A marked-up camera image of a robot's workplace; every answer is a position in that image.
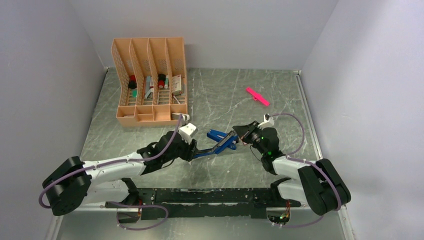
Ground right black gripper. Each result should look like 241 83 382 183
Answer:
233 121 267 157

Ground blue stapler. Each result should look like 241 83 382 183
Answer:
193 129 239 159
206 129 239 154

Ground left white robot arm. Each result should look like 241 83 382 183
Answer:
39 131 197 216

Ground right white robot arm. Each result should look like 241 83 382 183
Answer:
232 121 352 216

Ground white grey stapler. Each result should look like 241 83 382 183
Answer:
171 112 190 122

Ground grey stapler in organizer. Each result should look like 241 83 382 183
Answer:
144 75 154 100

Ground pink plastic clip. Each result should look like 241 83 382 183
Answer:
245 87 270 107

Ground white box in organizer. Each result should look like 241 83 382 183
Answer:
171 74 184 96

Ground red black bottle right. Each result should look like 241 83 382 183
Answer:
157 73 166 89

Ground red black bottle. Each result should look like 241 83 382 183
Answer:
127 75 137 90
157 73 166 89

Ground red black bottle left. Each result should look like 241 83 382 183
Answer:
127 75 137 90

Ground orange plastic desk organizer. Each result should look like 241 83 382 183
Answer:
111 37 190 127

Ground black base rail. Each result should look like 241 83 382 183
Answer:
105 178 301 223

